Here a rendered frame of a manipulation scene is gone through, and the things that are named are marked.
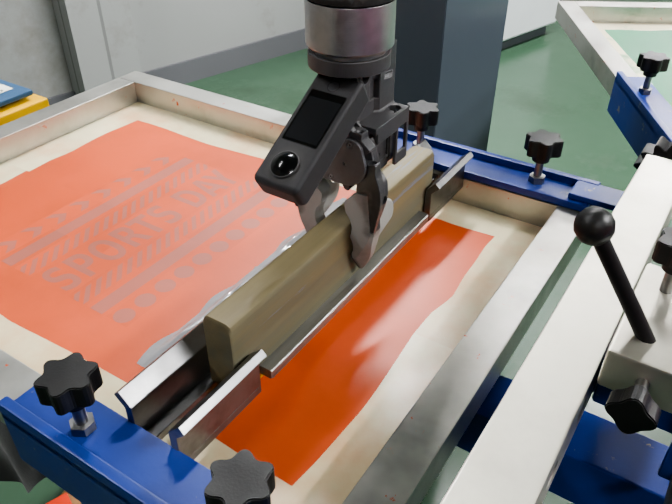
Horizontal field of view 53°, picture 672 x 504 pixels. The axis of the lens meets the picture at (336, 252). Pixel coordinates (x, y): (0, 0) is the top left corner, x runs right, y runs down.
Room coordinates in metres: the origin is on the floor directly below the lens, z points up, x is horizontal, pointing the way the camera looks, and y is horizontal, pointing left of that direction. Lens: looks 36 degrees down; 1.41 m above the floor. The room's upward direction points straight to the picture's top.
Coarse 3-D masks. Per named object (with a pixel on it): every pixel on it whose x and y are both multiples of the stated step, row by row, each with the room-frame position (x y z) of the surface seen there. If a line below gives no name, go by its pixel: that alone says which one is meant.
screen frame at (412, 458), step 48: (96, 96) 1.00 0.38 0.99; (144, 96) 1.05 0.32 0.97; (192, 96) 1.00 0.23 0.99; (0, 144) 0.85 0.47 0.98; (480, 192) 0.73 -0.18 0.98; (576, 240) 0.62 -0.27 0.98; (528, 288) 0.52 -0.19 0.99; (480, 336) 0.45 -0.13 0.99; (0, 384) 0.39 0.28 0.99; (432, 384) 0.39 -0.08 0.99; (480, 384) 0.39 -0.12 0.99; (432, 432) 0.34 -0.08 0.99; (384, 480) 0.30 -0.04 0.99; (432, 480) 0.32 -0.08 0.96
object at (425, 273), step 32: (128, 128) 0.96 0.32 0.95; (160, 128) 0.96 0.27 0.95; (64, 160) 0.86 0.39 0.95; (96, 160) 0.86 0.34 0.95; (128, 160) 0.86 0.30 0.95; (224, 160) 0.86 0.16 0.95; (256, 160) 0.86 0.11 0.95; (352, 192) 0.77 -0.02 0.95; (288, 224) 0.69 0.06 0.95; (448, 224) 0.69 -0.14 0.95; (256, 256) 0.62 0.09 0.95; (416, 256) 0.62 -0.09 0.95; (448, 256) 0.62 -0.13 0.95; (384, 288) 0.56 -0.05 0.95; (416, 288) 0.56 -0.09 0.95; (448, 288) 0.56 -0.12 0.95; (384, 320) 0.51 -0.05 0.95; (416, 320) 0.51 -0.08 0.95
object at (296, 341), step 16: (416, 224) 0.63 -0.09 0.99; (400, 240) 0.60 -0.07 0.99; (384, 256) 0.57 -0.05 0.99; (368, 272) 0.54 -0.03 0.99; (352, 288) 0.51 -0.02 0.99; (336, 304) 0.49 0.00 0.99; (320, 320) 0.47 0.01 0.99; (304, 336) 0.45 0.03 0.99; (288, 352) 0.42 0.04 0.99; (272, 368) 0.41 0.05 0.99
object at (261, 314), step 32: (416, 160) 0.66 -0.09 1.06; (416, 192) 0.65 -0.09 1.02; (320, 224) 0.53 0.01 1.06; (288, 256) 0.48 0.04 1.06; (320, 256) 0.49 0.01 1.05; (256, 288) 0.43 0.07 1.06; (288, 288) 0.45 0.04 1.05; (320, 288) 0.49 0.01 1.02; (224, 320) 0.39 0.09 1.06; (256, 320) 0.41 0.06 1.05; (288, 320) 0.45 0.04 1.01; (224, 352) 0.39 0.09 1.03
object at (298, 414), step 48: (0, 192) 0.77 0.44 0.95; (48, 192) 0.77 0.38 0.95; (0, 240) 0.65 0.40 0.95; (0, 288) 0.56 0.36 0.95; (48, 288) 0.56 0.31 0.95; (192, 288) 0.56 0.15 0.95; (48, 336) 0.49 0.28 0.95; (96, 336) 0.49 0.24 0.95; (144, 336) 0.49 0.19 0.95; (336, 336) 0.49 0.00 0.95; (384, 336) 0.49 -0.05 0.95; (288, 384) 0.42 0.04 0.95; (336, 384) 0.42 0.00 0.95; (240, 432) 0.37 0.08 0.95; (288, 432) 0.37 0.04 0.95; (336, 432) 0.37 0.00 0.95; (288, 480) 0.32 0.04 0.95
